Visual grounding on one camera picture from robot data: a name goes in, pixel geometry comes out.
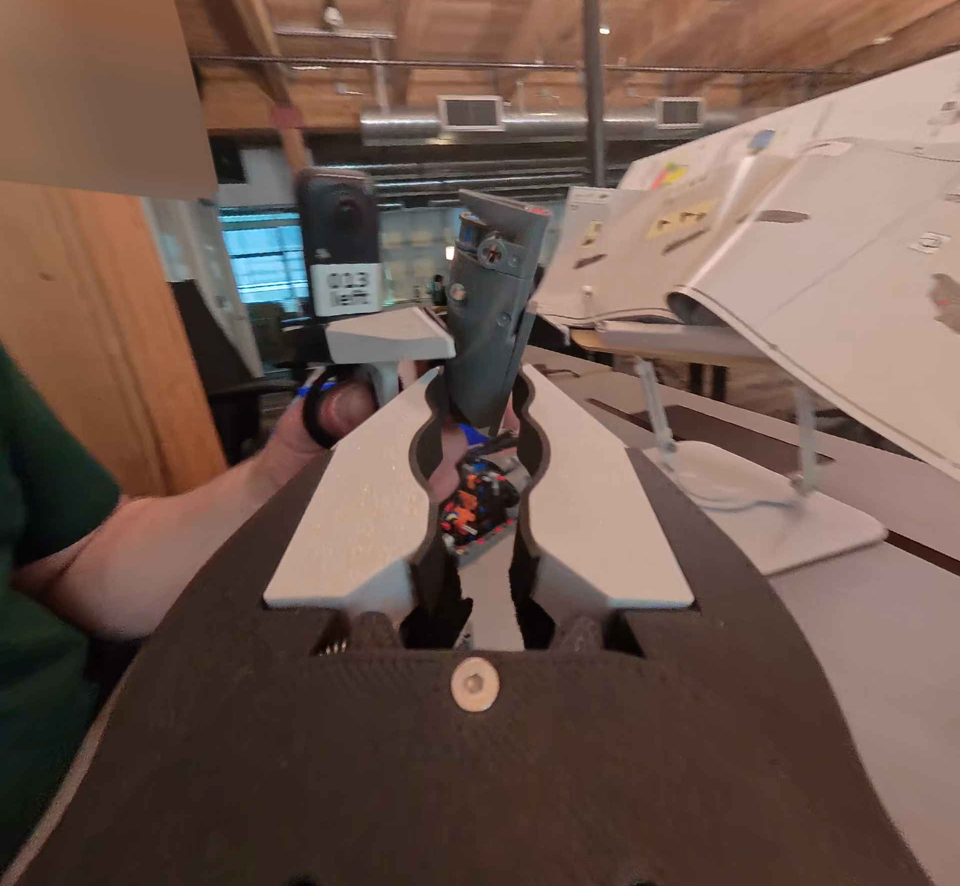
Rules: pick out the white book stand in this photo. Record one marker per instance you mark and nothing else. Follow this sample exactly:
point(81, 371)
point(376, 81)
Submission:
point(750, 519)

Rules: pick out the grey lego panel assembly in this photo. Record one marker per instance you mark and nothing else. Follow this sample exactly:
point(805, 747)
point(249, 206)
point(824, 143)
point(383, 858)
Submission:
point(484, 331)

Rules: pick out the person's left forearm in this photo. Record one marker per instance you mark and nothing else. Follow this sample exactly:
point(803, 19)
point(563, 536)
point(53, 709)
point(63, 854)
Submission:
point(150, 549)

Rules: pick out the silver air duct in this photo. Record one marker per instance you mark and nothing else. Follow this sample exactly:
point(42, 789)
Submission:
point(405, 125)

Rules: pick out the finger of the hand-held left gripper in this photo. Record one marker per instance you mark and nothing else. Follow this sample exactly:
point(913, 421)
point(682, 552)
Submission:
point(382, 335)

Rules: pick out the person's left hand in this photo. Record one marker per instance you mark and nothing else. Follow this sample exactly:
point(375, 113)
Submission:
point(345, 410)

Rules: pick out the partly built lego model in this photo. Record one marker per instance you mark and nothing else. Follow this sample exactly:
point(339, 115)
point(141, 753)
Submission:
point(480, 504)

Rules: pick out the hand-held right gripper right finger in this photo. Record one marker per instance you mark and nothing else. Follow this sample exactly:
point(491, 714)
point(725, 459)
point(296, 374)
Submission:
point(600, 519)

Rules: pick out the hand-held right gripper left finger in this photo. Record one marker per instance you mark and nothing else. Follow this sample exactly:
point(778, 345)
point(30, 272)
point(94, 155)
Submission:
point(352, 519)

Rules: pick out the open instruction booklet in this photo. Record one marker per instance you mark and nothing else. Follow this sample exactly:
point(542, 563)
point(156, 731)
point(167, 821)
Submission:
point(825, 226)

